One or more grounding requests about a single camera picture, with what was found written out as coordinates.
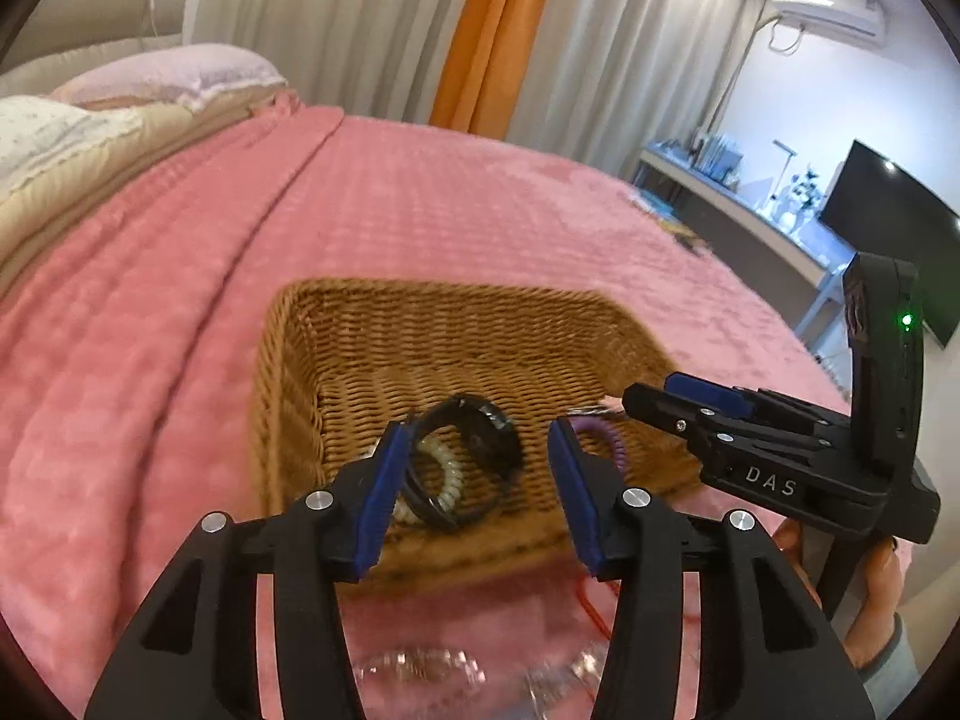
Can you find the white air conditioner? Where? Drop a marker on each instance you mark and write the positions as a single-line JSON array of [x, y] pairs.
[[825, 11]]

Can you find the beige padded headboard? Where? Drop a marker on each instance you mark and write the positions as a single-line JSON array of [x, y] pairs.
[[112, 4]]

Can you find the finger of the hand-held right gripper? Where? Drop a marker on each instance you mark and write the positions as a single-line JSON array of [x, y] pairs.
[[705, 394], [660, 409]]

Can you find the white desk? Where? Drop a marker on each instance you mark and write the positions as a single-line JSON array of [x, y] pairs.
[[720, 202]]

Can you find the orange curtain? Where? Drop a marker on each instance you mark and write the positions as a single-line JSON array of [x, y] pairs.
[[487, 37]]

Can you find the grey curtain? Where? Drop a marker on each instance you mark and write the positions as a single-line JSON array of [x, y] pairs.
[[637, 52], [337, 15]]

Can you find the white desk lamp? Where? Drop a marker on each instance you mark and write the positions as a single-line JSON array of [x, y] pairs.
[[784, 146]]

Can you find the booklets on bed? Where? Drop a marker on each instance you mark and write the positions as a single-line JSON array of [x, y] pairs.
[[671, 225]]

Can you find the person's right hand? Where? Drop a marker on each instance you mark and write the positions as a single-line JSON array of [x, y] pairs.
[[881, 585]]

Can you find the person's right forearm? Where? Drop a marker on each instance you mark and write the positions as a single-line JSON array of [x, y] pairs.
[[892, 660]]

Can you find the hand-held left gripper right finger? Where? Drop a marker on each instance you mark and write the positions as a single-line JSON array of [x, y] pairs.
[[574, 484]]

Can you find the beige quilt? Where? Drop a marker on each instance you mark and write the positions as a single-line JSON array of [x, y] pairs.
[[172, 124]]

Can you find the row of books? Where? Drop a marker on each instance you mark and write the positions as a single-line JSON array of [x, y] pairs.
[[716, 154]]

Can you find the black television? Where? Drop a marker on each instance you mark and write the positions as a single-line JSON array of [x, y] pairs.
[[885, 210]]

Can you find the white floral pillow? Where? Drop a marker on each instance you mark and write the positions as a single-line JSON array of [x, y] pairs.
[[45, 135]]

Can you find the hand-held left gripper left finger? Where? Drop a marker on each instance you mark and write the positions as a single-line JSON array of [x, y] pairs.
[[379, 495]]

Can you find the white vase with flowers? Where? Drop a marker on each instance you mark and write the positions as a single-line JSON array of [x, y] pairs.
[[806, 187]]

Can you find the lilac pillow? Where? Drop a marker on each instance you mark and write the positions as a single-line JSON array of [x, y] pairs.
[[187, 67]]

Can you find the brown wicker basket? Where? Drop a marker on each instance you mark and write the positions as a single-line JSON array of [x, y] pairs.
[[375, 345]]

